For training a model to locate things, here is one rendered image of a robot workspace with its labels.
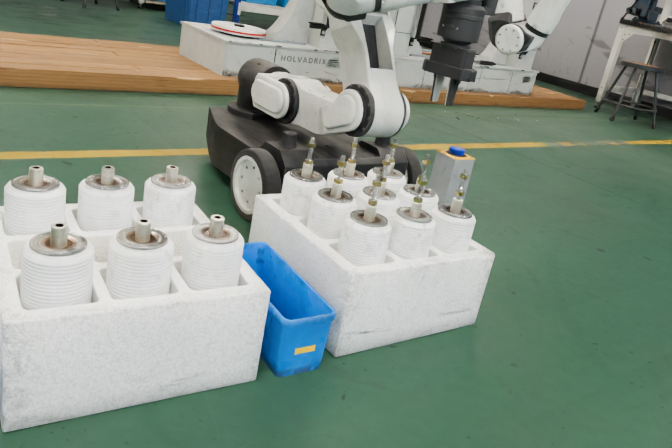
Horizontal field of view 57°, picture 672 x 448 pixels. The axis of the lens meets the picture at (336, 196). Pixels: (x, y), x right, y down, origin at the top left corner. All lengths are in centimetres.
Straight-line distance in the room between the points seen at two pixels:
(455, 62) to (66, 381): 93
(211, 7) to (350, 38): 414
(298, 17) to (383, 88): 202
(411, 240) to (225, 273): 41
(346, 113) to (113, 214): 72
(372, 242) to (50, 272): 56
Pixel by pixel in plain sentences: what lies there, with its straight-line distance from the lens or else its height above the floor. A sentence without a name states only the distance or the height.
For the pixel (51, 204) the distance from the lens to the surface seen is 115.
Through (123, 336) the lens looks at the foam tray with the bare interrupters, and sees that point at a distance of 98.
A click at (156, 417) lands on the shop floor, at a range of 105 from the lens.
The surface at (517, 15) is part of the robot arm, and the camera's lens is 174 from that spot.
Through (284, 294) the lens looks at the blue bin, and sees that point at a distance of 127.
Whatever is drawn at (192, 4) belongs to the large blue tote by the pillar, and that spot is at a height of 20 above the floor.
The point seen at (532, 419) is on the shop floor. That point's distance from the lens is 124.
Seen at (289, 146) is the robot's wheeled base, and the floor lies 22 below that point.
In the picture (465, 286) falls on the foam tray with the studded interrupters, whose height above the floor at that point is 11.
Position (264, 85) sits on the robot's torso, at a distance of 200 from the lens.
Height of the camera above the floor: 68
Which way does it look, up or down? 19 degrees down
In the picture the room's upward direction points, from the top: 11 degrees clockwise
